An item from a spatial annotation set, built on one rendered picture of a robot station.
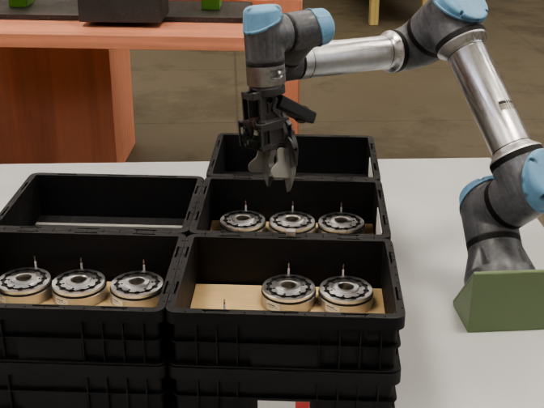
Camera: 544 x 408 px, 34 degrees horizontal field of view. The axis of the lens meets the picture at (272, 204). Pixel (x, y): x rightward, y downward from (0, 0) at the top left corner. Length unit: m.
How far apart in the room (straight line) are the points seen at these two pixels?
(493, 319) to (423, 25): 0.65
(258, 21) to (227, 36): 1.66
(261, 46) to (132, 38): 1.72
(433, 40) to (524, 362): 0.71
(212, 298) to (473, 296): 0.53
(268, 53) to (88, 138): 2.90
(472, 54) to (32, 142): 3.03
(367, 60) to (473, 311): 0.58
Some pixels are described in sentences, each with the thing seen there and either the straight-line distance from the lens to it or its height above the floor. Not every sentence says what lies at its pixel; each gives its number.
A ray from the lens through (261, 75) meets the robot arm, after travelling 1.67.
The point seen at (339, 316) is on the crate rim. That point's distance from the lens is 1.45.
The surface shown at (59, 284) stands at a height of 0.86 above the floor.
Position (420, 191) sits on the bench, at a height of 0.70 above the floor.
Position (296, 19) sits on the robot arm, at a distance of 1.71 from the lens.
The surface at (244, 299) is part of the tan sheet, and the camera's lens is 1.70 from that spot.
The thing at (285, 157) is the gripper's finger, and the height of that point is 1.06.
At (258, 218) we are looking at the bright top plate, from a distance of 1.96.
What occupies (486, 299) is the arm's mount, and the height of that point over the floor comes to 0.78.
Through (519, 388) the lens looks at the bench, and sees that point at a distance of 1.74.
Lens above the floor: 1.68
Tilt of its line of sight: 24 degrees down
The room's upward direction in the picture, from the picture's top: straight up
